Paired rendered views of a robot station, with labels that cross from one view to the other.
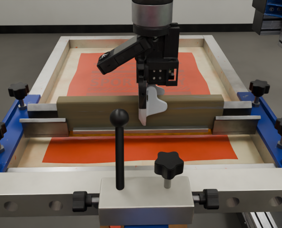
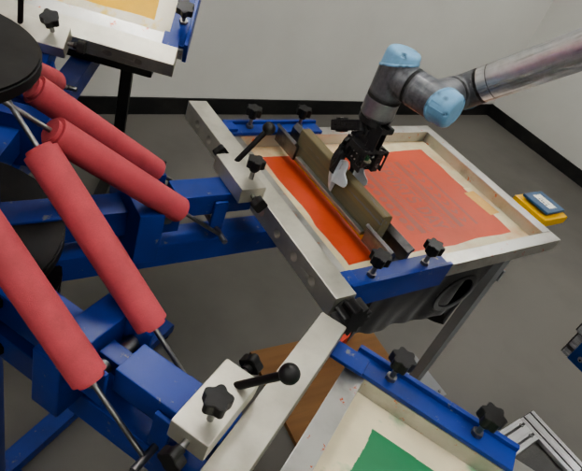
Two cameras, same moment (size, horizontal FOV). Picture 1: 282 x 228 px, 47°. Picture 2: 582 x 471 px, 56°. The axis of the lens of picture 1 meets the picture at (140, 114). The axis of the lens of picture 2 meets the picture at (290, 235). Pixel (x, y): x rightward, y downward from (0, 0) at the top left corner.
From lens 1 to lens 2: 89 cm
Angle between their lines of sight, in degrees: 38
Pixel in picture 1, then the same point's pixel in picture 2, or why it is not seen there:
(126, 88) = (389, 187)
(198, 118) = (362, 219)
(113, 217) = (218, 165)
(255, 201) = (285, 244)
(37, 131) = (281, 140)
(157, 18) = (368, 108)
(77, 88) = not seen: hidden behind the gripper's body
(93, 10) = not seen: outside the picture
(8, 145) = (256, 129)
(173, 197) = (243, 180)
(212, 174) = (288, 214)
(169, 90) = (414, 217)
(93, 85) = not seen: hidden behind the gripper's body
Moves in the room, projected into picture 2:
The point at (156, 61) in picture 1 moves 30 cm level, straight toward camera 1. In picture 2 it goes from (355, 142) to (233, 139)
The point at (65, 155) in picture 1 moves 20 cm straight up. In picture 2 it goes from (276, 166) to (301, 98)
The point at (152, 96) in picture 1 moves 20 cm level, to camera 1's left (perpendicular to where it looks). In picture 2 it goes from (343, 168) to (301, 121)
